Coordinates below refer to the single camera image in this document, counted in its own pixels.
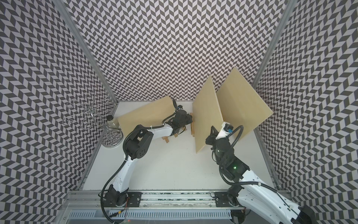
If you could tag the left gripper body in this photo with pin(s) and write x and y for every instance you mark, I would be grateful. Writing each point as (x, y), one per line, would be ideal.
(188, 120)

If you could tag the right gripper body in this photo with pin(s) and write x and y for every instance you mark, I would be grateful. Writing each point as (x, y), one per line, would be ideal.
(210, 141)

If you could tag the plywood board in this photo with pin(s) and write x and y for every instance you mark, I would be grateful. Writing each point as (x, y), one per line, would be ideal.
(206, 113)
(146, 114)
(240, 104)

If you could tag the small wooden easel piece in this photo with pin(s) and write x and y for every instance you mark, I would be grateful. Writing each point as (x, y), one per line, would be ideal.
(181, 130)

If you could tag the wooden easel frame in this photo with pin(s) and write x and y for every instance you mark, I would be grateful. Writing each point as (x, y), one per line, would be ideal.
(192, 125)

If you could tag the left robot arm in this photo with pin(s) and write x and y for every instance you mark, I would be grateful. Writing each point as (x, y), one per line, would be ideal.
(135, 146)

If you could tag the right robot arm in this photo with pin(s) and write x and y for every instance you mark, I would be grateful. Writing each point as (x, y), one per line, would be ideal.
(246, 188)

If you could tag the glass spice jar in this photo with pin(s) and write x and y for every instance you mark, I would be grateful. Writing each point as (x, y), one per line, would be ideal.
(112, 122)

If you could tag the wire mug tree stand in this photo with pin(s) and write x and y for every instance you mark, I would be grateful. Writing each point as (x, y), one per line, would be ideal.
(92, 116)

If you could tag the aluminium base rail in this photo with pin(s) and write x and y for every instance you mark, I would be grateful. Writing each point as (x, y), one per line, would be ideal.
(170, 205)

